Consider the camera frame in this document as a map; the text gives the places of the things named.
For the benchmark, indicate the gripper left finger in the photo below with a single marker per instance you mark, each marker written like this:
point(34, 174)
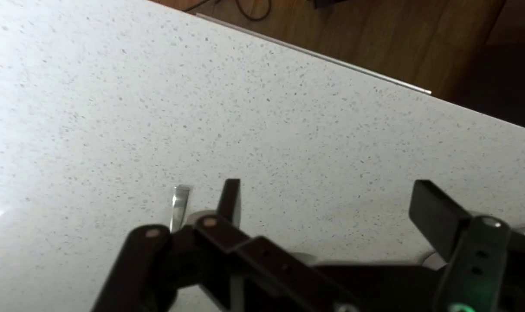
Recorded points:
point(228, 242)

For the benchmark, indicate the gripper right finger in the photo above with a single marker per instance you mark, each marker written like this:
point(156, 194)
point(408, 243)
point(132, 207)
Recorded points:
point(474, 260)

